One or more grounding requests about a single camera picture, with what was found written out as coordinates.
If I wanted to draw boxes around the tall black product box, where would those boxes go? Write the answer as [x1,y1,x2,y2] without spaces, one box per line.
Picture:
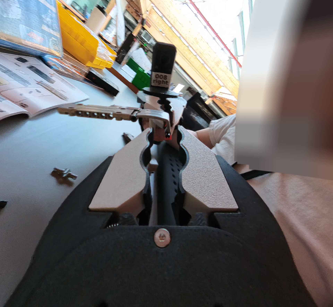
[116,33,138,65]

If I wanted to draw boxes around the flat black device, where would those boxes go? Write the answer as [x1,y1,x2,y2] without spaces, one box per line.
[86,68,120,96]

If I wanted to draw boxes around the white water bottle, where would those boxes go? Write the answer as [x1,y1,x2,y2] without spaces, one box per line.
[85,5,107,35]

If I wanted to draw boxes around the grey cross connector brick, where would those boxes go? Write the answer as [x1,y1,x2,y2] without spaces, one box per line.
[51,167,78,180]

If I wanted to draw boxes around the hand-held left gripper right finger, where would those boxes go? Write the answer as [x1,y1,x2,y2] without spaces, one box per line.
[170,126,239,225]

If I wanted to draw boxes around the open instruction booklet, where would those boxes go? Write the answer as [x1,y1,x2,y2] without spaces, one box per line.
[0,52,89,120]

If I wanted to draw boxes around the black perforated chair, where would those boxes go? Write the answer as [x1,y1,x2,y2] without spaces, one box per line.
[155,140,188,226]

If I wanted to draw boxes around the grey brick assembly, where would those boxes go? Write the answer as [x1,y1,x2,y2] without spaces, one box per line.
[57,104,173,141]

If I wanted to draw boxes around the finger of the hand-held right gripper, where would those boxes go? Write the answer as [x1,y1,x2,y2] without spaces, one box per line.
[169,99,187,126]
[142,96,167,115]

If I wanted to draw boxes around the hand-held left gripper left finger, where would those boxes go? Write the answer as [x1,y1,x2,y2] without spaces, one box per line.
[88,127,155,225]

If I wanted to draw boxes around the white speckled bag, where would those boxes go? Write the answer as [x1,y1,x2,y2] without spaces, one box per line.
[130,48,151,64]

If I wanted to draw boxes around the orange blue leaflet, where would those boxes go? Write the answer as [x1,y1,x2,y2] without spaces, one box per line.
[43,52,94,81]

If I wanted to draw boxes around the blue robot kit box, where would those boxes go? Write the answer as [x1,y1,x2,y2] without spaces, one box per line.
[0,0,63,57]

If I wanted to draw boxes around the person's pink pants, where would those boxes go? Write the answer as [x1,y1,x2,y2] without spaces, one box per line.
[234,164,333,307]

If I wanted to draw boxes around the person's right forearm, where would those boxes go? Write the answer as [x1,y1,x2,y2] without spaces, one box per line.
[187,129,216,149]

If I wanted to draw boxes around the yellow plastic bin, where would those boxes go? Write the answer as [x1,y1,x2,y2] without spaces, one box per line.
[55,0,117,69]

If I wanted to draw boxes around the person's white shirt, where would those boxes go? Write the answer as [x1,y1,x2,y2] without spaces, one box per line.
[208,113,237,156]

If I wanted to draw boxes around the grey desk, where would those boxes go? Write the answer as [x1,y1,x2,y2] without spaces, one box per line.
[0,47,146,307]

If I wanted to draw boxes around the clear plastic bag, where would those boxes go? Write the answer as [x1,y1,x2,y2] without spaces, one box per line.
[96,39,117,61]

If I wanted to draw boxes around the black strap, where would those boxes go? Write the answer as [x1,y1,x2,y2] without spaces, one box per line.
[239,170,274,181]

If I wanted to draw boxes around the green plastic bin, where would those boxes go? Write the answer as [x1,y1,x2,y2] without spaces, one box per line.
[126,58,152,91]

